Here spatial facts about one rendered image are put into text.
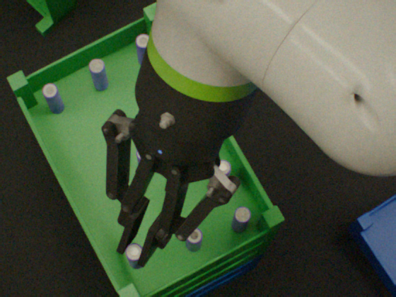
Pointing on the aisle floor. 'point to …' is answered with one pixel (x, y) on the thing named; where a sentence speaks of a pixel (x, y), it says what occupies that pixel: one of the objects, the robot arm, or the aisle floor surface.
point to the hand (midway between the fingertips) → (143, 232)
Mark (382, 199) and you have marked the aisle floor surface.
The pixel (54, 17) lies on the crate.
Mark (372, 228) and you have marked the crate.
